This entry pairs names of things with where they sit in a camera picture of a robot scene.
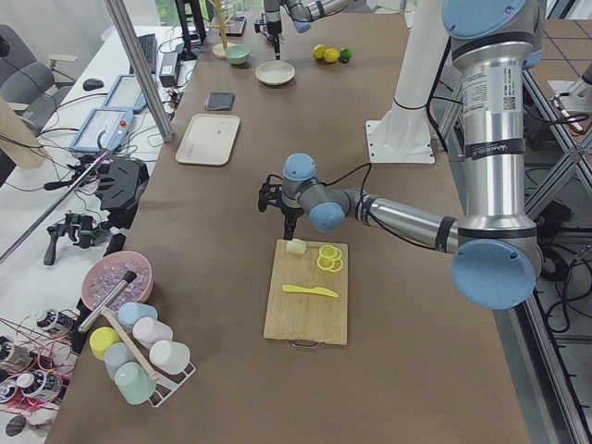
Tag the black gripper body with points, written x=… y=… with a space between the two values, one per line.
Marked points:
x=274 y=27
x=291 y=213

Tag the cream round plate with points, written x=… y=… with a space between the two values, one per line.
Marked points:
x=275 y=73

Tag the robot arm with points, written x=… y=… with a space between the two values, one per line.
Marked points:
x=496 y=261
x=302 y=14

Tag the cream rectangular rabbit tray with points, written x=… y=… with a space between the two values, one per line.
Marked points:
x=208 y=140

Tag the mint green bowl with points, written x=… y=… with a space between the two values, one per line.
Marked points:
x=237 y=54

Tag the yellow lemon outer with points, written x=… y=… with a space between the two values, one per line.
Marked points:
x=319 y=52

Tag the wooden mug tree stand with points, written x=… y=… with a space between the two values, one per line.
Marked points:
x=221 y=16

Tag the yellow lemon near lime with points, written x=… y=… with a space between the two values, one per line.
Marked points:
x=331 y=55

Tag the green lime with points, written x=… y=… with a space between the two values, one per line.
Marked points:
x=345 y=55

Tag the lemon slices stack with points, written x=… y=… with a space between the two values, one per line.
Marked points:
x=329 y=258

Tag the grey folded cloth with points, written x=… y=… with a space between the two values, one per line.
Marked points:
x=219 y=101

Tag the yellow plastic knife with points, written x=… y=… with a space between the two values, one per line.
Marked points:
x=289 y=288

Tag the bamboo cutting board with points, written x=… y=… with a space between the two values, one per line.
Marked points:
x=303 y=317

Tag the blue teach pendant far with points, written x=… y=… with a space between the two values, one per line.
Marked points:
x=126 y=92

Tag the blue teach pendant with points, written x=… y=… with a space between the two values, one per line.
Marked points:
x=126 y=92
x=104 y=129

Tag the steel muddler in bowl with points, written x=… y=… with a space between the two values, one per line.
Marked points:
x=87 y=322

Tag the blue teach pendant near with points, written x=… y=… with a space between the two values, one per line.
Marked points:
x=104 y=129

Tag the pink bowl with ice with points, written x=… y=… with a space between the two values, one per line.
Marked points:
x=107 y=272

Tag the pink cup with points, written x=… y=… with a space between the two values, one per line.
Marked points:
x=147 y=331

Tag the blue cup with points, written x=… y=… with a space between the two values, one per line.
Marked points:
x=131 y=312

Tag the white cup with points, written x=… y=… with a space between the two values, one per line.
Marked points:
x=170 y=356

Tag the white cup rack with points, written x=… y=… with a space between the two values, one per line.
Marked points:
x=168 y=385

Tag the yellow cup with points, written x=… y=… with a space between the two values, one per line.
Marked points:
x=101 y=339

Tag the grey cup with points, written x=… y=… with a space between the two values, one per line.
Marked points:
x=115 y=356

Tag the mint cup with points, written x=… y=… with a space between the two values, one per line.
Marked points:
x=134 y=383

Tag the grey office chair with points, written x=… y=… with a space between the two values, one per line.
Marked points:
x=33 y=89

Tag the aluminium frame post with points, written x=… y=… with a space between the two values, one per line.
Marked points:
x=127 y=35

